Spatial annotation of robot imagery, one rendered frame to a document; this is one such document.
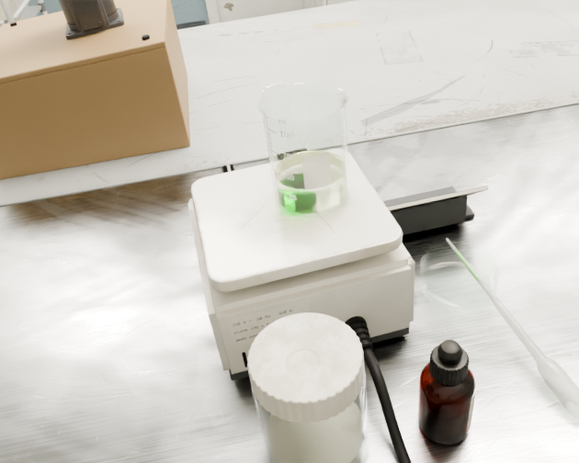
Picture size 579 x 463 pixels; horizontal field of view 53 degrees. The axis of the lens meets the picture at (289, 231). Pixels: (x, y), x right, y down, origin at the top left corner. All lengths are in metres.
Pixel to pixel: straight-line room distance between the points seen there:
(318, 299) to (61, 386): 0.19
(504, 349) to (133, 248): 0.31
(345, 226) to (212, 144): 0.33
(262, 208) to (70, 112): 0.32
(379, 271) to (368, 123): 0.33
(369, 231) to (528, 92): 0.42
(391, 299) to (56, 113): 0.42
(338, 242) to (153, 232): 0.24
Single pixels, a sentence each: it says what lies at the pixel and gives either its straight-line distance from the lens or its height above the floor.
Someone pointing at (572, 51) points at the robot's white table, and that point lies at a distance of 0.85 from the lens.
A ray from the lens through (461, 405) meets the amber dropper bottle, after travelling 0.33.
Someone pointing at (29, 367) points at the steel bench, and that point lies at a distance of 0.46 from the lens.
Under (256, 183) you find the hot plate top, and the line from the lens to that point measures 0.41.
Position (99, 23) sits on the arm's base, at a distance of 0.70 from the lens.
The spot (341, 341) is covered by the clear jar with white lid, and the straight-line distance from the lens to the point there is 0.30.
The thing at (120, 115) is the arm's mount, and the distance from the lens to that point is 0.65.
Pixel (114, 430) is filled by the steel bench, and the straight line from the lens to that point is 0.40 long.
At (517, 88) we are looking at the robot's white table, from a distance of 0.74.
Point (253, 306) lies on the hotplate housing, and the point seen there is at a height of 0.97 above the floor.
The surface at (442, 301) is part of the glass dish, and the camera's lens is 0.42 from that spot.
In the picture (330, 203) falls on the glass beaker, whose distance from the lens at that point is 0.36.
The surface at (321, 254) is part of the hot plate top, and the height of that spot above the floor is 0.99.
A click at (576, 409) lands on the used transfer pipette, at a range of 0.38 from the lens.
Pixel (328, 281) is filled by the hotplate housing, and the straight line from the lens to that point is 0.35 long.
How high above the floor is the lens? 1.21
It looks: 37 degrees down
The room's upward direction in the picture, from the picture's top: 8 degrees counter-clockwise
